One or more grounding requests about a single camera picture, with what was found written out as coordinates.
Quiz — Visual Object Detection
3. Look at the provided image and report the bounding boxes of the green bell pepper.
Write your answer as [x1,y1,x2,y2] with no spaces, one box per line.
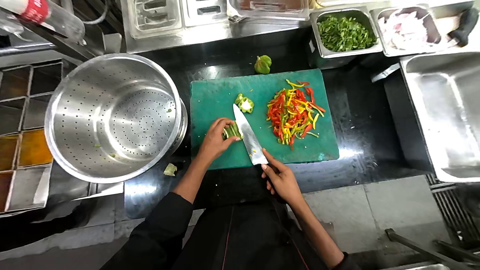
[254,55,272,75]

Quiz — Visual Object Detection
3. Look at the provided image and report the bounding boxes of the sliced green pepper chunk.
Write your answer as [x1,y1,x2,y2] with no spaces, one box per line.
[223,121,244,141]

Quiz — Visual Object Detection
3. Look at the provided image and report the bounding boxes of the black rounded object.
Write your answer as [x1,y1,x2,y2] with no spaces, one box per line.
[448,7,480,48]

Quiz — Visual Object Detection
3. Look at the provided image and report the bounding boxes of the steel counter ledge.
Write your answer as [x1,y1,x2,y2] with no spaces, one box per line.
[121,0,316,54]

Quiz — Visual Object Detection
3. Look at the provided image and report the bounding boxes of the steel container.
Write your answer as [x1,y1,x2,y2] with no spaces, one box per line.
[370,4,457,58]
[308,6,383,70]

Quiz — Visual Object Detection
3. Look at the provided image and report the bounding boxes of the large deep steel pan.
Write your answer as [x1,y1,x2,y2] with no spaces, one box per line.
[384,50,480,184]

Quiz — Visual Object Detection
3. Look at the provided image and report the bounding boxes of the pile of sliced peppers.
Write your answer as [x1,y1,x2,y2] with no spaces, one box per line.
[266,79,326,151]

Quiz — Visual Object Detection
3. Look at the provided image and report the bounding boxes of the chef's knife with black handle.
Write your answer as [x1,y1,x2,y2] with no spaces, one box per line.
[232,103,287,205]

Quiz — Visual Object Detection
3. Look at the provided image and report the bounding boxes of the person's left forearm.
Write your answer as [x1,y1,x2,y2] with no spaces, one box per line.
[100,153,213,270]

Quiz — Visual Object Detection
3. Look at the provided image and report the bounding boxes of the person's right forearm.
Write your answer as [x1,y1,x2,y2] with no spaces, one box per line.
[291,199,361,270]

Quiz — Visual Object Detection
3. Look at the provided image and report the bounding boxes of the pile of chopped green herbs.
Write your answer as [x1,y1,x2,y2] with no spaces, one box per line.
[317,15,378,52]

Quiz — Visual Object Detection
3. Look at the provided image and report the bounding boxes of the person's right hand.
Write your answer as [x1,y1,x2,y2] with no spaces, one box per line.
[261,148,304,207]

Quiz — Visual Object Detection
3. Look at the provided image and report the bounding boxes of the metal floor drain grate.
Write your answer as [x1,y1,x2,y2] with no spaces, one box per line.
[424,173,480,249]

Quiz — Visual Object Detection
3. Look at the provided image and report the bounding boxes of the clear container with brown contents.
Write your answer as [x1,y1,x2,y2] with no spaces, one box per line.
[226,0,310,22]

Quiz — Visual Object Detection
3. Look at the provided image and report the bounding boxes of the pile of sliced onions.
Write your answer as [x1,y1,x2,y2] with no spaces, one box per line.
[378,10,431,50]

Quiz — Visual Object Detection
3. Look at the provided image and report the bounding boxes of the flat steel handle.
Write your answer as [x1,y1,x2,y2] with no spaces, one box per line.
[371,63,401,83]

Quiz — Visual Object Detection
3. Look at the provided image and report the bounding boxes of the person's left hand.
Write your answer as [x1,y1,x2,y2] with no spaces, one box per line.
[198,117,241,163]

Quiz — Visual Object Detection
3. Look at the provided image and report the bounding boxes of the person's body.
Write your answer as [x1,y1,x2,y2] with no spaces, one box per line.
[165,199,331,270]

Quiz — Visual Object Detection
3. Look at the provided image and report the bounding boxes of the large perforated steel colander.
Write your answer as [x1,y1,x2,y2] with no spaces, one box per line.
[44,53,188,184]

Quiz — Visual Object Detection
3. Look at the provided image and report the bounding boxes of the clear bottle with red label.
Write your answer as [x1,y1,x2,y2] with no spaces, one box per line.
[1,0,86,44]

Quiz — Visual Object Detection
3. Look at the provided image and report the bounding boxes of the dark metal stand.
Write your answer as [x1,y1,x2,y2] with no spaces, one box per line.
[385,228,480,270]

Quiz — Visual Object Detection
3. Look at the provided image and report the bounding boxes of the sectioned spice tray rack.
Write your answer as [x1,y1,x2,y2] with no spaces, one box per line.
[0,59,69,214]

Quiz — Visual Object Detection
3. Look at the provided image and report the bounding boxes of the green cutting board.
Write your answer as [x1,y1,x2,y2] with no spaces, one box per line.
[190,68,340,170]

